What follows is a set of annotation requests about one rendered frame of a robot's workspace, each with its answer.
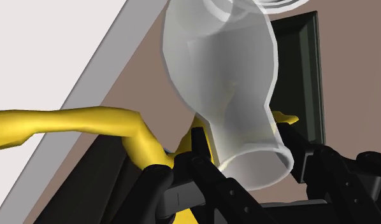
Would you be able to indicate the dark framed wall picture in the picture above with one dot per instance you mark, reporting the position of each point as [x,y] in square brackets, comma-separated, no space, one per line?
[302,77]

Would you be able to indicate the clear glass vase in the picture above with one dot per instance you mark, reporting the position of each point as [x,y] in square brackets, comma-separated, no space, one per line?
[221,86]

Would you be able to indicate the yellow figure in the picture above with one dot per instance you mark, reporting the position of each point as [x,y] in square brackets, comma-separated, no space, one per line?
[85,119]

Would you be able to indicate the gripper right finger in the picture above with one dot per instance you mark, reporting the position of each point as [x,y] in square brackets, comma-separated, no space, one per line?
[333,180]

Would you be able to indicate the black boxy furniture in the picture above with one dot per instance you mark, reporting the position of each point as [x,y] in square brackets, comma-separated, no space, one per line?
[85,186]

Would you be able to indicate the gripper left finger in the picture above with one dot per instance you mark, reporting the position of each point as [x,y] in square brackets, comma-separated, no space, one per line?
[209,180]

